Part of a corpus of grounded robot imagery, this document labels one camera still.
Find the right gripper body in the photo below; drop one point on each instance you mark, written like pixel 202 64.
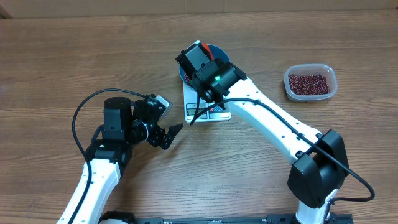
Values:
pixel 222 63

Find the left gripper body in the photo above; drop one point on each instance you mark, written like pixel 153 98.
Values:
pixel 152 135

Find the red measuring scoop blue handle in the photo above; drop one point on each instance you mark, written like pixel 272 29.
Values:
pixel 208 50

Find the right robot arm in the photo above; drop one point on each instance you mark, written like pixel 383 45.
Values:
pixel 318 161

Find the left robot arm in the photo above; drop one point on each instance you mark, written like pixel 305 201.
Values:
pixel 126 124

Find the red beans in bowl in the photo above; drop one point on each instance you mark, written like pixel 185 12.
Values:
pixel 187 80

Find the blue bowl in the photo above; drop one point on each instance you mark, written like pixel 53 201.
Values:
pixel 222 56

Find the white digital kitchen scale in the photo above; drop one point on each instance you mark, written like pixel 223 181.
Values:
pixel 214 114

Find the clear plastic container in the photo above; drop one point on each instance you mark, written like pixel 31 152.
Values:
pixel 311 69

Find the red beans in container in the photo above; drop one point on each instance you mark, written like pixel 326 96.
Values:
pixel 309 85

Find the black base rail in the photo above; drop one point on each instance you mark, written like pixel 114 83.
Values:
pixel 214 220

